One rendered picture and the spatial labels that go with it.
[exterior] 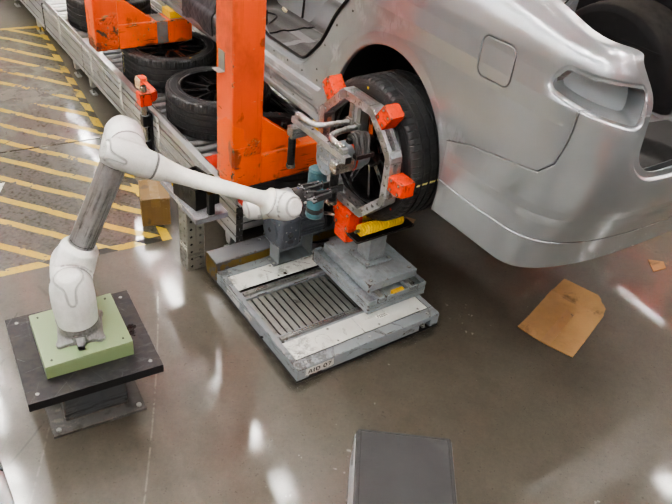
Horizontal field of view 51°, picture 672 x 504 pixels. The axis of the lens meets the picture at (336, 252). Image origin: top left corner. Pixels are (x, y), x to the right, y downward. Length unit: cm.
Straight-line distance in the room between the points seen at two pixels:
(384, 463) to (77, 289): 128
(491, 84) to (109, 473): 203
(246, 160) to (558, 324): 179
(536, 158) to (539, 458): 128
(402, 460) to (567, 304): 172
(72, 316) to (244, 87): 124
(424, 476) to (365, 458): 21
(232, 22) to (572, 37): 140
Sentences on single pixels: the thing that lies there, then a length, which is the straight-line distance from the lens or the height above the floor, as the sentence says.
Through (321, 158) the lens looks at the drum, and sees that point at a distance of 309.
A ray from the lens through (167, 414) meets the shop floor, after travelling 309.
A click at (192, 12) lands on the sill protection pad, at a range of 482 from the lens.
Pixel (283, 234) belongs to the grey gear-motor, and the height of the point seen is 34.
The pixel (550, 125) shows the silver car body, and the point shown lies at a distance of 251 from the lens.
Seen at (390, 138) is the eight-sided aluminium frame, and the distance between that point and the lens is 299.
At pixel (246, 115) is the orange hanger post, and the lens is 331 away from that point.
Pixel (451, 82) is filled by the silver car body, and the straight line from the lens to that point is 281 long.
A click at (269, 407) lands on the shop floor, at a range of 310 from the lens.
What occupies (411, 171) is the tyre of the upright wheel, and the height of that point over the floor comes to 91.
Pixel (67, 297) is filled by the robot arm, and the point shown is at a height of 58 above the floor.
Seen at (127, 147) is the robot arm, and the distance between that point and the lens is 255.
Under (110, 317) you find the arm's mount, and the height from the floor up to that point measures 37.
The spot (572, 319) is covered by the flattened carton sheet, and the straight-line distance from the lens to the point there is 389.
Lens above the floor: 233
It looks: 36 degrees down
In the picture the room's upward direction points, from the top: 7 degrees clockwise
